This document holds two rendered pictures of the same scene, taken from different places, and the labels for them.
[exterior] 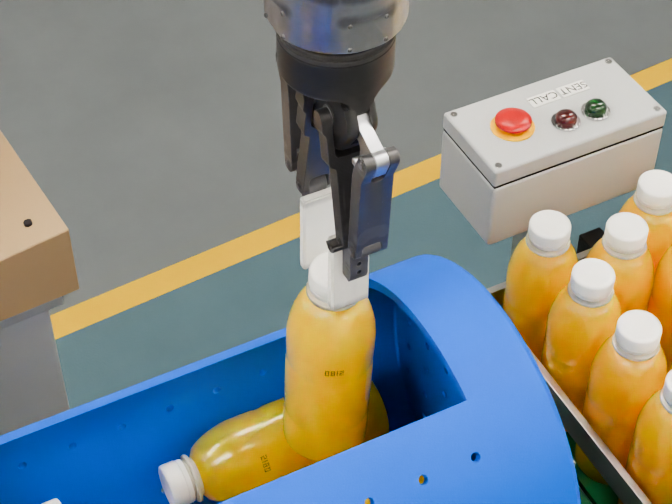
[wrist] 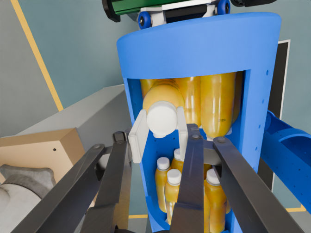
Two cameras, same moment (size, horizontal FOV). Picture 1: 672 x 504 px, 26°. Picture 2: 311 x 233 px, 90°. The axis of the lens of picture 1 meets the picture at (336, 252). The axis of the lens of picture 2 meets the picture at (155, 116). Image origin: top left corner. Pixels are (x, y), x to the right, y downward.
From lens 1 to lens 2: 96 cm
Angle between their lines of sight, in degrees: 52
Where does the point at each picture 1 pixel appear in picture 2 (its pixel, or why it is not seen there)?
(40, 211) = (49, 145)
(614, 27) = not seen: outside the picture
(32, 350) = (84, 128)
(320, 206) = (140, 146)
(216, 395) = not seen: hidden behind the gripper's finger
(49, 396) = (93, 119)
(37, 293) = (77, 141)
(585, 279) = not seen: outside the picture
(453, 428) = (257, 81)
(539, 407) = (269, 25)
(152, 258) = (28, 50)
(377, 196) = (276, 220)
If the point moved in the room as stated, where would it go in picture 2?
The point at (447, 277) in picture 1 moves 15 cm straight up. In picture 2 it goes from (168, 42) to (162, 14)
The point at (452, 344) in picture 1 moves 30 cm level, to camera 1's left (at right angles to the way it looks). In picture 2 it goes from (221, 64) to (143, 214)
